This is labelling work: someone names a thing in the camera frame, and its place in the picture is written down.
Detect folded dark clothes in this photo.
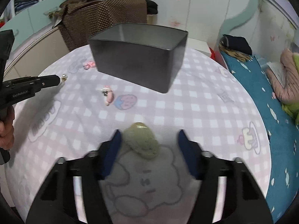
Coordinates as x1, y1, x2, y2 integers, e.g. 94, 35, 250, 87
219, 34, 252, 62

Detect brown dotted cloth cover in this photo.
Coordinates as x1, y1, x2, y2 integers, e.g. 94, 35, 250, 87
54, 0, 147, 51

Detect grey metal box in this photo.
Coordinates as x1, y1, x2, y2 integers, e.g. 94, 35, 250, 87
88, 23, 188, 94

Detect pearl earring gold bow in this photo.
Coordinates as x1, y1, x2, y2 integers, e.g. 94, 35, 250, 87
61, 74, 68, 82

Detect red stool white top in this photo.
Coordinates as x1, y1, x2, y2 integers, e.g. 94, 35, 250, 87
187, 38, 219, 61

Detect teal bed mattress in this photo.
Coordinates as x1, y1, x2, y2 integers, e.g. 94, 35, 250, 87
220, 51, 299, 223

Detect teal bunk bed frame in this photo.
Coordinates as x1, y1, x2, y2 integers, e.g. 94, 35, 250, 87
217, 0, 258, 40

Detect beige cabinet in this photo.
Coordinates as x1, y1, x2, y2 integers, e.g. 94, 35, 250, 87
4, 26, 70, 80

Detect teal drawer unit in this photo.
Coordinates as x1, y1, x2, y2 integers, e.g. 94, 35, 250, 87
1, 0, 65, 51

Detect pink checked tablecloth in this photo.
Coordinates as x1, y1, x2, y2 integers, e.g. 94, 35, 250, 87
5, 46, 271, 223

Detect pink cat hair clip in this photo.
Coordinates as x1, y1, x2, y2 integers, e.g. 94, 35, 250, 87
83, 61, 96, 70

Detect left hand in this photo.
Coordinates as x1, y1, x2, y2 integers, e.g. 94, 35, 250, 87
0, 106, 15, 150

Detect green jade heart pendant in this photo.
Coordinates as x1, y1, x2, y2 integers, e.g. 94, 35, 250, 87
122, 122, 160, 160

